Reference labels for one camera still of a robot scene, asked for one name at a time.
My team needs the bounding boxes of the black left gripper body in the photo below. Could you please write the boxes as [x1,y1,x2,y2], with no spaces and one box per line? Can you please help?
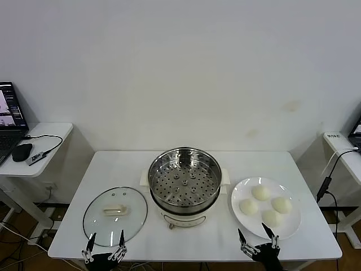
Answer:
[85,252,123,271]

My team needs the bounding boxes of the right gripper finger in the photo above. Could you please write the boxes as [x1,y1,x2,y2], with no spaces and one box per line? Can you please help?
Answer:
[237,228,261,259]
[261,222,281,251]

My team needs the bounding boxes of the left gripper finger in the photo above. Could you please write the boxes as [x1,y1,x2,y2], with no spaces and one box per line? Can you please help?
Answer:
[109,229,128,261]
[81,232,98,264]

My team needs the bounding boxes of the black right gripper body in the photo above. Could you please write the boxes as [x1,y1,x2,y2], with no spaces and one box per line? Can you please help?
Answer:
[252,243,284,271]

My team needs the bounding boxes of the white steamed baozi bun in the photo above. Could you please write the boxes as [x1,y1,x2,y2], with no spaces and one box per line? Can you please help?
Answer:
[239,198,259,217]
[270,196,293,215]
[261,209,284,228]
[251,185,271,202]

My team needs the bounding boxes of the perforated steel steamer basket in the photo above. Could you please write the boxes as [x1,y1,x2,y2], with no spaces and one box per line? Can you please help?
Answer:
[148,146,222,211]

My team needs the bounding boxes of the white round plate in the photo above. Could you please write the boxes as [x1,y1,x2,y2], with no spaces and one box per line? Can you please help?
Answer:
[231,177,302,241]

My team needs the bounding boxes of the round glass lid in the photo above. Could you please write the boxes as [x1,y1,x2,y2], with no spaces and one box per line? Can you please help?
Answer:
[82,186,148,248]

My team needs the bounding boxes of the cream electric cooker pot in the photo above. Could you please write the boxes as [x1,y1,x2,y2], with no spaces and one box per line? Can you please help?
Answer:
[139,168,231,230]

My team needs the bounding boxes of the grey usb hub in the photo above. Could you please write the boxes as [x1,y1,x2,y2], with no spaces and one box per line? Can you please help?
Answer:
[24,151,48,167]

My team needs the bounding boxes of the white side desk with label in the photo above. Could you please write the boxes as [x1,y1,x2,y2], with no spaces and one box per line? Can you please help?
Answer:
[322,132,361,249]

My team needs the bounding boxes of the black computer mouse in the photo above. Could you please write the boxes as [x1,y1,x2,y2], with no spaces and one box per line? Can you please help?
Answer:
[11,143,33,163]

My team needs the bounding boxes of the white side desk with mouse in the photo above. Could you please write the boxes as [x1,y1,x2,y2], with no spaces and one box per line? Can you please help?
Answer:
[0,121,74,240]

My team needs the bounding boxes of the dark laptop showing only edge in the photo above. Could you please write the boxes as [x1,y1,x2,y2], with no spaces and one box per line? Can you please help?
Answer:
[347,114,361,149]

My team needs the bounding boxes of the black laptop with lit screen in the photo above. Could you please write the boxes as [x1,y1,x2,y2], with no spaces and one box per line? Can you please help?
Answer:
[0,81,30,166]

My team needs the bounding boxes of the white cables under table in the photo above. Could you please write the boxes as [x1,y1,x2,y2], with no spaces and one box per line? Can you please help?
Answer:
[124,261,159,271]

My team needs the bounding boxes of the black power adapter cable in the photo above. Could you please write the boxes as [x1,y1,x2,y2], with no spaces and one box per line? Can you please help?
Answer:
[316,148,361,234]

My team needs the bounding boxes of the white floor cable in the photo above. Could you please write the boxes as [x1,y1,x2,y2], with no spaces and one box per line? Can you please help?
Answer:
[0,221,50,252]

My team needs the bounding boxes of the black floor cable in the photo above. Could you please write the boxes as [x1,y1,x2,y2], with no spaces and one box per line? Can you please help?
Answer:
[0,220,29,271]

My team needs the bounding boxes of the white flat cable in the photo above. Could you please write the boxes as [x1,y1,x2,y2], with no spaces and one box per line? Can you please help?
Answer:
[321,146,359,177]

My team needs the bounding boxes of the thin black hub cable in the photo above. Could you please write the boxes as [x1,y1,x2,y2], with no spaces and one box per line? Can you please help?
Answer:
[22,134,63,155]

